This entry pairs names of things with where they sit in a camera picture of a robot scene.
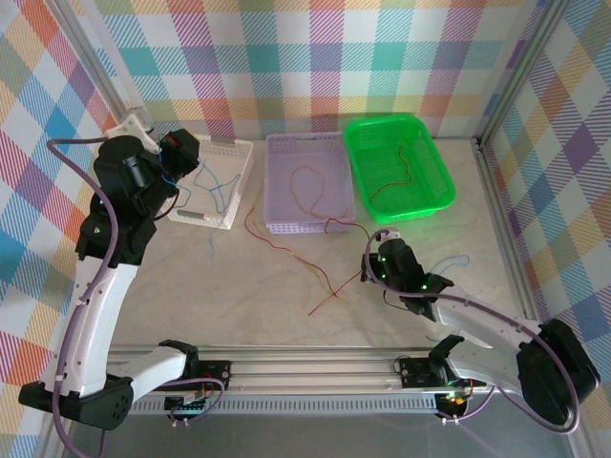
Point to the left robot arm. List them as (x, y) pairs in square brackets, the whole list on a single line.
[(95, 310)]

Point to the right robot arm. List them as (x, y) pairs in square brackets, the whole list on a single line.
[(477, 319)]

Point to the green perforated plastic basket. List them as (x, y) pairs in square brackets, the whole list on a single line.
[(382, 162)]

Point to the white perforated plastic basket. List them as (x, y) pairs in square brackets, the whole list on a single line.
[(229, 157)]

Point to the lavender perforated plastic basket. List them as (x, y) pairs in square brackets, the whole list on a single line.
[(310, 152)]

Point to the aluminium frame post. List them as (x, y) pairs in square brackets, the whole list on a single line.
[(96, 57), (521, 71)]

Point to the aluminium table edge rail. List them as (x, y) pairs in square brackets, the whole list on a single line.
[(503, 214)]

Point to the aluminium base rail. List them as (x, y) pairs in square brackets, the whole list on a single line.
[(310, 372)]

